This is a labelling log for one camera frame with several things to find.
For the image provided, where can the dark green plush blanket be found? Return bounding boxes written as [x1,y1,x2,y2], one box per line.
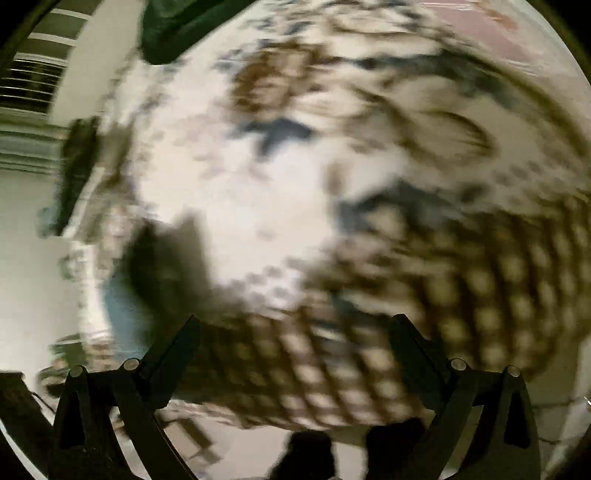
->
[139,0,252,66]

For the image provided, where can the floral bed blanket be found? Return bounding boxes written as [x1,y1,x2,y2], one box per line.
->
[63,1,590,429]

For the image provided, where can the blue denim jeans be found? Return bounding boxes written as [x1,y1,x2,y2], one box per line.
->
[101,271,153,360]

